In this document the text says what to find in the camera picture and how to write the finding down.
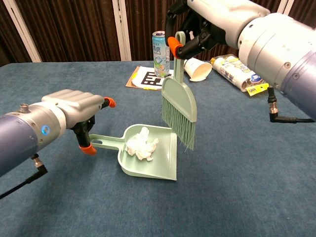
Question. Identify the mint green plastic dustpan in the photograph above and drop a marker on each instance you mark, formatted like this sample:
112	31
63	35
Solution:
160	163

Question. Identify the clear package with yellow header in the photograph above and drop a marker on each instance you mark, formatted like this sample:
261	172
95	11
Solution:
232	71

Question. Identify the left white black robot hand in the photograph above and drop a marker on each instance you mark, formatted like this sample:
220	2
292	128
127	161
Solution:
74	101

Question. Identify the mint green hand broom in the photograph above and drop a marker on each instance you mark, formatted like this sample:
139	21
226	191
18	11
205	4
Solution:
180	98

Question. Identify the right silver purple robot arm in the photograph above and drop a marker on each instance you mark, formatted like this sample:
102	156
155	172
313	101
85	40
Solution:
284	49

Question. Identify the tall light blue drink can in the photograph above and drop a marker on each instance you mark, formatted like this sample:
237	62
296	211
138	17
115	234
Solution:
160	64

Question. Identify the cardboard board with black marker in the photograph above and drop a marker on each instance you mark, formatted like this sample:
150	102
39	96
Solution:
145	79

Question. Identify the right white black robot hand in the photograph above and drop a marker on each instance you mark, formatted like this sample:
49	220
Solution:
222	14

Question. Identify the white paper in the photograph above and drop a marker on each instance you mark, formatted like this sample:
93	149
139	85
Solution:
140	148

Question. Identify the blue felt table mat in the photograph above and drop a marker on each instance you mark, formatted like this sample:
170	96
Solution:
74	209

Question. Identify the white partition frame post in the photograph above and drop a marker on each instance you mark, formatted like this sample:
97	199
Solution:
285	5
121	29
23	32

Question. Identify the left silver purple robot arm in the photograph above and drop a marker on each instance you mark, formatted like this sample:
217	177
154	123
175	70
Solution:
19	135

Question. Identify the white paper cup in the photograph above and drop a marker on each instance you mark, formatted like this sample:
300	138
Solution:
200	70

